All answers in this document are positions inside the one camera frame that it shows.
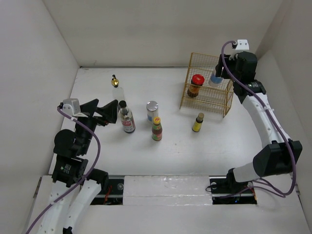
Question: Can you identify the silver lid spice shaker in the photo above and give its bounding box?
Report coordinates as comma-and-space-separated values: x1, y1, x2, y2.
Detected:
146, 100, 158, 123

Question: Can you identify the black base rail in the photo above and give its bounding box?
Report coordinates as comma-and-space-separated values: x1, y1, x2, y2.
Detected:
92, 175, 257, 206

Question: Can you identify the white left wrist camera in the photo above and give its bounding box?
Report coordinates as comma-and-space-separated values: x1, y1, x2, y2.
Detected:
61, 98, 81, 117

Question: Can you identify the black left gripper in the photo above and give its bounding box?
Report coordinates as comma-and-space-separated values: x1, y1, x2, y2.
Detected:
75, 98, 118, 153

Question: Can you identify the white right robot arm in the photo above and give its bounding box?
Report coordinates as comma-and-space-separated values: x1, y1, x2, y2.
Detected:
215, 51, 302, 192

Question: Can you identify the yellow cap red sauce bottle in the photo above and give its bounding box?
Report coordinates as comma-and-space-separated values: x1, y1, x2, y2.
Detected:
152, 117, 162, 141

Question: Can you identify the gold wire mesh rack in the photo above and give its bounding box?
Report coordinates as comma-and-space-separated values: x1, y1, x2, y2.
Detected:
180, 53, 234, 117

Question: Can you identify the black cap vinegar bottle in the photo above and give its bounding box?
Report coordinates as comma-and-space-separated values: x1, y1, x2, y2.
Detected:
118, 100, 136, 134

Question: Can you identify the red lid chili sauce jar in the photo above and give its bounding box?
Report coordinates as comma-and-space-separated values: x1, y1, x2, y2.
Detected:
187, 74, 205, 98

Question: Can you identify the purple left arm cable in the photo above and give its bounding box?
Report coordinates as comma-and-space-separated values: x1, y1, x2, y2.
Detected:
25, 105, 101, 234

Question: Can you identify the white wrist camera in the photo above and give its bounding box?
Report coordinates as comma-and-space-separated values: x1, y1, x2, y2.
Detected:
232, 39, 250, 51
61, 98, 81, 117

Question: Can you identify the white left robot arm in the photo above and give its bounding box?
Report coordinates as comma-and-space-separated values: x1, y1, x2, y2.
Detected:
26, 98, 118, 234

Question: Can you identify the silver lid salt shaker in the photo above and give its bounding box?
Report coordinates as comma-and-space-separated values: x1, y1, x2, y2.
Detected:
209, 70, 223, 88

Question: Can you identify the small yellow label bottle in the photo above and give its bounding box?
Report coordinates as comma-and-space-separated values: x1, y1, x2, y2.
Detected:
192, 113, 204, 132

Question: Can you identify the clear gold spout oil bottle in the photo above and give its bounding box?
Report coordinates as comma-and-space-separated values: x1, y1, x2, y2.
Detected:
111, 75, 125, 101

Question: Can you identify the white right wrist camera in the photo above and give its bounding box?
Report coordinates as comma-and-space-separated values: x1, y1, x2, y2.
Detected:
232, 39, 250, 51

